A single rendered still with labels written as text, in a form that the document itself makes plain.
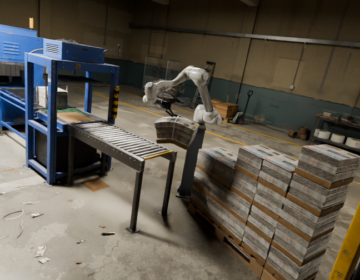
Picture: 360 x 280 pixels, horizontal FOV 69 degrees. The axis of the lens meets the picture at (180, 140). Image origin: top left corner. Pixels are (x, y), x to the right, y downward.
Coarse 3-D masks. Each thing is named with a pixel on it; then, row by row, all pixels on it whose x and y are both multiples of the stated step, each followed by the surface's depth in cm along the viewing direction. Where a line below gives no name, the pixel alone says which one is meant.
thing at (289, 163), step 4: (276, 156) 243; (280, 156) 245; (284, 156) 247; (288, 156) 249; (268, 160) 228; (272, 160) 230; (276, 160) 232; (280, 160) 234; (284, 160) 236; (288, 160) 238; (292, 160) 240; (296, 160) 242; (276, 164) 221; (280, 164) 222; (284, 164) 224; (288, 164) 226; (292, 164) 227; (296, 164) 229; (284, 168) 215; (288, 168) 216; (292, 168) 218
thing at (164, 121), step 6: (162, 120) 269; (168, 120) 266; (156, 126) 263; (162, 126) 261; (168, 126) 260; (156, 132) 265; (162, 132) 263; (168, 132) 262; (162, 138) 265; (168, 138) 264
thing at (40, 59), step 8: (32, 56) 316; (40, 56) 305; (48, 56) 334; (40, 64) 307; (64, 64) 303; (72, 64) 310; (80, 64) 317; (88, 64) 326; (96, 64) 334; (104, 64) 346; (104, 72) 347; (112, 72) 357
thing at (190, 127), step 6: (186, 120) 276; (180, 126) 257; (186, 126) 256; (192, 126) 263; (198, 126) 279; (180, 132) 259; (186, 132) 257; (192, 132) 255; (180, 138) 261; (186, 138) 259; (192, 138) 268; (186, 144) 261
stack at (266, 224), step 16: (208, 160) 292; (224, 160) 282; (208, 176) 293; (224, 176) 273; (240, 176) 256; (192, 192) 320; (224, 192) 273; (256, 192) 241; (272, 192) 227; (192, 208) 320; (208, 208) 296; (224, 208) 276; (240, 208) 256; (256, 208) 241; (272, 208) 227; (224, 224) 277; (240, 224) 258; (256, 224) 242; (272, 224) 228; (224, 240) 279; (256, 240) 242; (240, 256) 261; (256, 272) 244
